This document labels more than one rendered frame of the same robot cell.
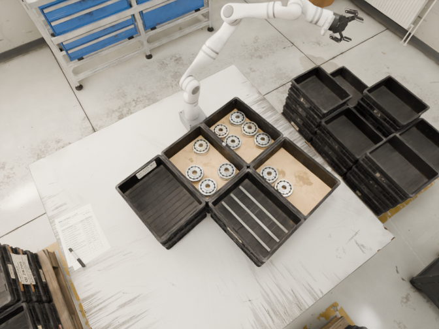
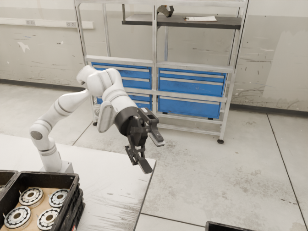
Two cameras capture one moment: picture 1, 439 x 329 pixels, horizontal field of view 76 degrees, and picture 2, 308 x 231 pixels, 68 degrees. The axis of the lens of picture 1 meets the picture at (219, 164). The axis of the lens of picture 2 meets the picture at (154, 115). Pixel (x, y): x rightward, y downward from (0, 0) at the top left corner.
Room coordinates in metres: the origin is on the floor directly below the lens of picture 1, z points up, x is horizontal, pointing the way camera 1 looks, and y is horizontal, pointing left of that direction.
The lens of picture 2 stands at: (0.88, -0.92, 1.75)
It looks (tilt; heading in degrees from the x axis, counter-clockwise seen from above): 32 degrees down; 46
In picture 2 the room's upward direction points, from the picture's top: straight up
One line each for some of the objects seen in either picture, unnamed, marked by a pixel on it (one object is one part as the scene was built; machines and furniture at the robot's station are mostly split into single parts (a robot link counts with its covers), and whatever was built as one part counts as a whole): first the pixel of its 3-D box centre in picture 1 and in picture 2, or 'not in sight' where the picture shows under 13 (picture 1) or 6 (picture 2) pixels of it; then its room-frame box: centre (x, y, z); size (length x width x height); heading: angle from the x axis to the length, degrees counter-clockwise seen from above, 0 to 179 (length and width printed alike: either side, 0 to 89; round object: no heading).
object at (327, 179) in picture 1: (292, 179); not in sight; (0.62, -0.40, 0.87); 0.40 x 0.30 x 0.11; 42
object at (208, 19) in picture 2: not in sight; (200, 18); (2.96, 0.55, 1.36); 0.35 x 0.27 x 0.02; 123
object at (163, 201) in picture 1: (161, 198); not in sight; (0.52, 0.31, 0.87); 0.40 x 0.30 x 0.11; 42
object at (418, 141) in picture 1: (416, 155); not in sight; (1.07, -1.58, 0.31); 0.40 x 0.30 x 0.34; 33
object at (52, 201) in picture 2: (237, 117); (60, 197); (1.05, -0.11, 0.86); 0.10 x 0.10 x 0.01
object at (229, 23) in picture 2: not in sight; (183, 21); (2.87, 0.70, 1.32); 1.20 x 0.45 x 0.06; 123
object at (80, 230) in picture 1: (80, 234); not in sight; (0.37, 0.79, 0.70); 0.33 x 0.23 x 0.01; 33
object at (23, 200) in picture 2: (220, 130); (30, 195); (0.96, -0.01, 0.86); 0.10 x 0.10 x 0.01
